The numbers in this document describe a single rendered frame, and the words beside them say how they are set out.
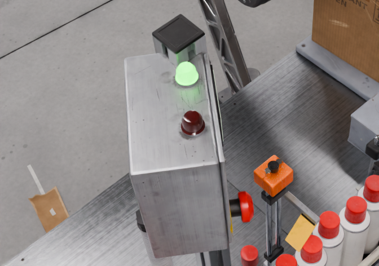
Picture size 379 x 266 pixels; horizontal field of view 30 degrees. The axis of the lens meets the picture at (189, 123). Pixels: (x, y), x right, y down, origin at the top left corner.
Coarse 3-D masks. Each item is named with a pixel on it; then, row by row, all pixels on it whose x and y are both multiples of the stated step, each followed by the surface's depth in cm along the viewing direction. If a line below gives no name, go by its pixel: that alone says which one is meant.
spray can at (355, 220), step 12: (348, 204) 112; (360, 204) 112; (348, 216) 113; (360, 216) 112; (348, 228) 115; (360, 228) 114; (348, 240) 117; (360, 240) 117; (348, 252) 120; (360, 252) 121; (348, 264) 124
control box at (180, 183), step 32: (128, 64) 82; (160, 64) 82; (128, 96) 79; (160, 96) 79; (192, 96) 78; (128, 128) 76; (160, 128) 76; (160, 160) 73; (192, 160) 73; (224, 160) 74; (160, 192) 76; (192, 192) 76; (224, 192) 78; (160, 224) 81; (192, 224) 82; (224, 224) 82; (160, 256) 87
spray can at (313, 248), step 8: (312, 240) 109; (320, 240) 109; (304, 248) 109; (312, 248) 108; (320, 248) 108; (296, 256) 112; (304, 256) 110; (312, 256) 109; (320, 256) 110; (304, 264) 111; (312, 264) 111; (320, 264) 111
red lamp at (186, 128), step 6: (186, 114) 74; (192, 114) 74; (198, 114) 74; (186, 120) 74; (192, 120) 73; (198, 120) 74; (186, 126) 74; (192, 126) 74; (198, 126) 74; (204, 126) 75; (186, 132) 75; (192, 132) 74; (198, 132) 74
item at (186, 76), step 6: (180, 66) 78; (186, 66) 78; (192, 66) 78; (180, 72) 78; (186, 72) 78; (192, 72) 78; (180, 78) 78; (186, 78) 78; (192, 78) 78; (198, 78) 79; (180, 84) 79; (186, 84) 79; (192, 84) 79
